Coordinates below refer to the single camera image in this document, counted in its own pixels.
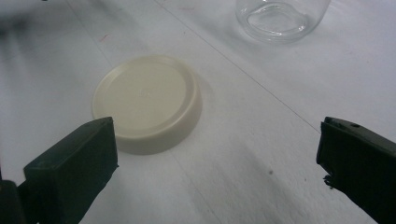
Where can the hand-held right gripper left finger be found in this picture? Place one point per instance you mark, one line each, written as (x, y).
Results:
(74, 168)

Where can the cream plastic jar lid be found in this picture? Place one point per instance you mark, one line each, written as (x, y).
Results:
(146, 99)

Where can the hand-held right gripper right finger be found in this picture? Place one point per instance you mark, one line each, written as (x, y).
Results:
(361, 161)

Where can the clear glass jar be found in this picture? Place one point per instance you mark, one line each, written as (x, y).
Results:
(281, 21)

